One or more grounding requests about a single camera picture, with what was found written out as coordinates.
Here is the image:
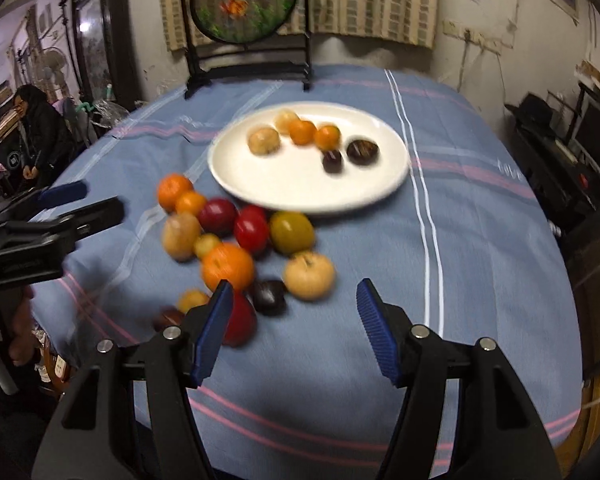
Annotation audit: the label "pale tan pear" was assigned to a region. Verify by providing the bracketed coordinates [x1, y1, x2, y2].
[247, 127, 282, 156]
[274, 109, 301, 133]

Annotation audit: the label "round embroidered screen black stand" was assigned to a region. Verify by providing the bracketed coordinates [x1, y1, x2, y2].
[177, 0, 313, 100]

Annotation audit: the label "small orange tangerine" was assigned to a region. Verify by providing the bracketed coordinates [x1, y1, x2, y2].
[288, 120, 318, 147]
[314, 125, 342, 152]

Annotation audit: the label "small yellow fruit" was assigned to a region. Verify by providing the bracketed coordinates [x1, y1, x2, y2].
[177, 289, 211, 315]

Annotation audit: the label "pale yellow apple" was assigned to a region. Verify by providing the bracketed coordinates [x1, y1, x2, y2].
[283, 251, 337, 302]

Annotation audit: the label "black desk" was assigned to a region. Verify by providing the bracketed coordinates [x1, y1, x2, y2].
[505, 105, 600, 226]

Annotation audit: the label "white wall power sockets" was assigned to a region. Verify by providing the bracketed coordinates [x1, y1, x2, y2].
[442, 20, 501, 52]

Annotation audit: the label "checked beige curtain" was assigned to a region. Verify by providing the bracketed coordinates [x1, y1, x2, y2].
[155, 0, 441, 52]

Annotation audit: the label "large tan pear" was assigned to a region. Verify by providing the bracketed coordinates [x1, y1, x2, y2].
[161, 211, 202, 262]

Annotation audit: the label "blue striped tablecloth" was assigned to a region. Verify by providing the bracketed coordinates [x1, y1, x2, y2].
[27, 64, 583, 480]

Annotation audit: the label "dark brown striped fruit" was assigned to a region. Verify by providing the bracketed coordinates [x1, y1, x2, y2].
[346, 139, 380, 165]

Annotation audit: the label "red tomato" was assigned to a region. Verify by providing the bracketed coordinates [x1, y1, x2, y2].
[233, 205, 271, 256]

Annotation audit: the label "dark red plum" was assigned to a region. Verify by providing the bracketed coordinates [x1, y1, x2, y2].
[198, 198, 239, 237]

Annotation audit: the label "clear plastic bag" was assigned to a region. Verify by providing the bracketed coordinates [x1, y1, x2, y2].
[87, 97, 131, 131]

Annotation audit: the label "dark wooden cabinet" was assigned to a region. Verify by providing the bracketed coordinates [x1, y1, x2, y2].
[70, 0, 131, 111]

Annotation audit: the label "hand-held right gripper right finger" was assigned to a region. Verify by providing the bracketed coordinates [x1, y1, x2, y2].
[356, 277, 563, 480]

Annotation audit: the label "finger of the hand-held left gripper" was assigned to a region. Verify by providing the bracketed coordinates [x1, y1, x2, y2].
[0, 180, 89, 221]
[0, 197, 126, 251]

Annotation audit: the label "person's left hand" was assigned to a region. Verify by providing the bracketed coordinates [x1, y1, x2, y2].
[7, 285, 37, 367]

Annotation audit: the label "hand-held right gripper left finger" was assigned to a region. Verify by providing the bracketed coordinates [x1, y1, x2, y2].
[32, 279, 235, 480]

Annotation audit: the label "standing fan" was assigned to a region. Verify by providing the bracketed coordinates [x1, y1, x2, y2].
[39, 47, 70, 111]

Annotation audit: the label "red apple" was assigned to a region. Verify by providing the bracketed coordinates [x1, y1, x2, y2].
[222, 290, 258, 348]

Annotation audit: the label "yellow-green tomato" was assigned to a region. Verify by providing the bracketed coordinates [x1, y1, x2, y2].
[269, 211, 316, 256]

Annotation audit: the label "large orange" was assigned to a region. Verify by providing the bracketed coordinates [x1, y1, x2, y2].
[201, 242, 257, 293]

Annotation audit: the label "white plate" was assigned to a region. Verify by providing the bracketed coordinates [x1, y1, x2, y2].
[207, 101, 412, 215]

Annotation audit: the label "small yellow-green fruit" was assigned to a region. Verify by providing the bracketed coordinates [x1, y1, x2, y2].
[194, 233, 223, 260]

